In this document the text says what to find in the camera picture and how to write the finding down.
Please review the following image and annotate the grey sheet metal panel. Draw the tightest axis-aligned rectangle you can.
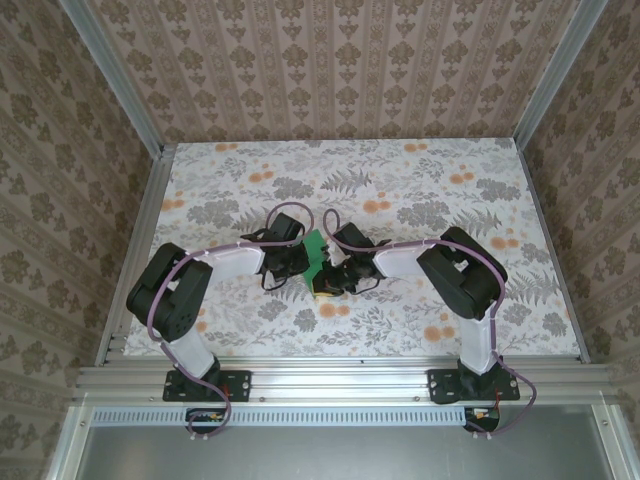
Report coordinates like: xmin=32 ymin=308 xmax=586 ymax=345
xmin=47 ymin=404 xmax=626 ymax=480

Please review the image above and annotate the floral patterned table cover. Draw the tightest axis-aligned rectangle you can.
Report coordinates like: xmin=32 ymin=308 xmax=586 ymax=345
xmin=122 ymin=140 xmax=584 ymax=359

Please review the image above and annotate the green square cloth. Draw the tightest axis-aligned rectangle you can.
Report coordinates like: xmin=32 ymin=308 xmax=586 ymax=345
xmin=302 ymin=228 xmax=331 ymax=296

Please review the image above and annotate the small wired connector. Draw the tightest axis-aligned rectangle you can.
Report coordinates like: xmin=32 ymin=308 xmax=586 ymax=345
xmin=463 ymin=394 xmax=502 ymax=433
xmin=185 ymin=407 xmax=232 ymax=435

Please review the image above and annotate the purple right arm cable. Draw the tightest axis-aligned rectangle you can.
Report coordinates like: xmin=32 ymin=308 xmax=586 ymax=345
xmin=322 ymin=208 xmax=537 ymax=442

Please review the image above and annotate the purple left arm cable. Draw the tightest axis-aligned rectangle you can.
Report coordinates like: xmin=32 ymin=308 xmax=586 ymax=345
xmin=148 ymin=201 xmax=315 ymax=444

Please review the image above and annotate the aluminium table side rail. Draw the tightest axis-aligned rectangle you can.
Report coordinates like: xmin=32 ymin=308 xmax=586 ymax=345
xmin=94 ymin=144 xmax=176 ymax=366

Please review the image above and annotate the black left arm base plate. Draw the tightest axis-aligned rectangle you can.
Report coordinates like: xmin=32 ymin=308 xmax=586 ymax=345
xmin=163 ymin=368 xmax=252 ymax=403

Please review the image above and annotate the long aluminium mounting rail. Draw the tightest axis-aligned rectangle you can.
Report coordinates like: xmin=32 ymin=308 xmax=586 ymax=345
xmin=74 ymin=363 xmax=619 ymax=404

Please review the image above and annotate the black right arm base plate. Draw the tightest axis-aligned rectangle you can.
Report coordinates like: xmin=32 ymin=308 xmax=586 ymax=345
xmin=427 ymin=368 xmax=521 ymax=404

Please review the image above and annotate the grey slotted cable duct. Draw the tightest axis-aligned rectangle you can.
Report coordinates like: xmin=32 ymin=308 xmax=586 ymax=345
xmin=92 ymin=407 xmax=469 ymax=427

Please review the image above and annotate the slanted aluminium frame post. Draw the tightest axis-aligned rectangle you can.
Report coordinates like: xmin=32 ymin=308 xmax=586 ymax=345
xmin=62 ymin=0 xmax=166 ymax=156
xmin=512 ymin=0 xmax=614 ymax=146

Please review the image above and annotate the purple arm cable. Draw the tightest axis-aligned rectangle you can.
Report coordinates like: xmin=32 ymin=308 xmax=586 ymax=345
xmin=148 ymin=201 xmax=315 ymax=444
xmin=322 ymin=208 xmax=537 ymax=442

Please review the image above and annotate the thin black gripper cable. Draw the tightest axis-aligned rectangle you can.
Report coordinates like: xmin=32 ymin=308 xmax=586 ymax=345
xmin=351 ymin=273 xmax=382 ymax=296
xmin=259 ymin=269 xmax=291 ymax=292

